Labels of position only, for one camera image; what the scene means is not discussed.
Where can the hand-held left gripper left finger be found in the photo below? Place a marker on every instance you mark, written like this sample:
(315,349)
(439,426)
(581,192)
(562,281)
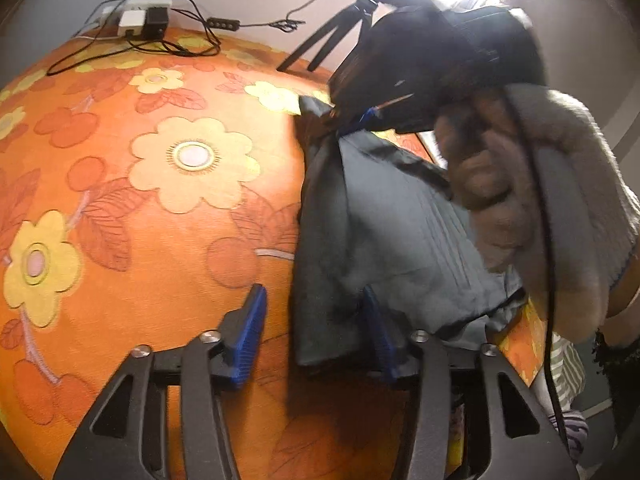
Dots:
(247,340)

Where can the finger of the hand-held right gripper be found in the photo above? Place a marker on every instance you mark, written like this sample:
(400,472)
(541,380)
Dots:
(367,112)

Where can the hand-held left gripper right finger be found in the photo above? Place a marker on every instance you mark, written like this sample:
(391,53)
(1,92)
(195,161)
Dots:
(380,335)

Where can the dark grey pants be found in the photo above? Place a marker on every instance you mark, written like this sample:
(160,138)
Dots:
(400,240)

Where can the person's right hand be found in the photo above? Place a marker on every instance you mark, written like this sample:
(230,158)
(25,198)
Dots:
(475,160)

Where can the small black tripod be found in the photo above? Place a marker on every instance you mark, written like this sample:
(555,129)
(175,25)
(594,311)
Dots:
(330,35)

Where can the orange floral cloth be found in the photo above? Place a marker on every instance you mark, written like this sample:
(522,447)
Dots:
(150,270)

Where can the white power strip with adapters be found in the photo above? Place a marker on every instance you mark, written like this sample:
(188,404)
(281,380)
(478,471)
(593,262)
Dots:
(192,52)

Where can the green white patterned blanket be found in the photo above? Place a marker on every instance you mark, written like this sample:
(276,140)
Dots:
(562,375)

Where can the person's striped trouser leg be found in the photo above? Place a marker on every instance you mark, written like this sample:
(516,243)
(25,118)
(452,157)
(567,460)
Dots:
(572,435)

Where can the black power adapter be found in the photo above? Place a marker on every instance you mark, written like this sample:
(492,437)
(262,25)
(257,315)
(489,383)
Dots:
(156,22)

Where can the white power adapter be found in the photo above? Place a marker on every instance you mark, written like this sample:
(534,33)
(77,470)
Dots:
(132,22)

